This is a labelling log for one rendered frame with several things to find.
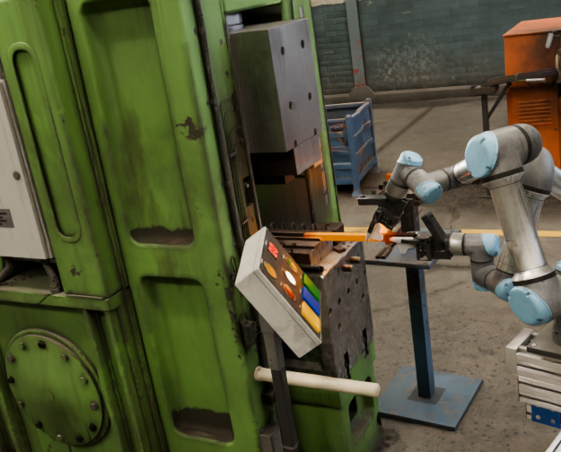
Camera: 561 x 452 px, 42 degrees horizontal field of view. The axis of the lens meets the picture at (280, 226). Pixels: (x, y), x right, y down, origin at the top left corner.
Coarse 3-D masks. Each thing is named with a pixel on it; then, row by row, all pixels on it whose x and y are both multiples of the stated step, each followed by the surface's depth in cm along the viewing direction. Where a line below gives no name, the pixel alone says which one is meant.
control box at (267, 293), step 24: (264, 240) 211; (240, 264) 206; (264, 264) 196; (288, 264) 216; (240, 288) 192; (264, 288) 192; (264, 312) 194; (288, 312) 194; (288, 336) 196; (312, 336) 196
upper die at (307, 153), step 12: (300, 144) 247; (312, 144) 256; (252, 156) 251; (264, 156) 249; (276, 156) 247; (288, 156) 245; (300, 156) 247; (312, 156) 256; (252, 168) 253; (264, 168) 251; (276, 168) 249; (288, 168) 246; (300, 168) 247
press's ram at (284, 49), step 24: (264, 24) 250; (288, 24) 238; (240, 48) 233; (264, 48) 229; (288, 48) 238; (240, 72) 236; (264, 72) 232; (288, 72) 238; (312, 72) 254; (240, 96) 239; (264, 96) 235; (288, 96) 239; (312, 96) 255; (264, 120) 238; (288, 120) 239; (312, 120) 255; (264, 144) 242; (288, 144) 240
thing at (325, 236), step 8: (312, 232) 267; (320, 232) 265; (328, 232) 264; (336, 232) 263; (344, 232) 261; (352, 232) 260; (392, 232) 252; (400, 232) 250; (408, 232) 249; (336, 240) 261; (344, 240) 259; (352, 240) 258; (360, 240) 256; (376, 240) 253; (384, 240) 252
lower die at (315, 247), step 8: (280, 232) 275; (288, 232) 273; (296, 232) 272; (304, 232) 271; (280, 240) 269; (288, 240) 268; (296, 240) 267; (304, 240) 265; (312, 240) 264; (320, 240) 263; (328, 240) 269; (288, 248) 263; (296, 248) 262; (304, 248) 260; (312, 248) 259; (320, 248) 263; (328, 248) 269; (296, 256) 258; (304, 256) 256; (312, 256) 258; (320, 256) 264; (304, 264) 258; (312, 264) 258
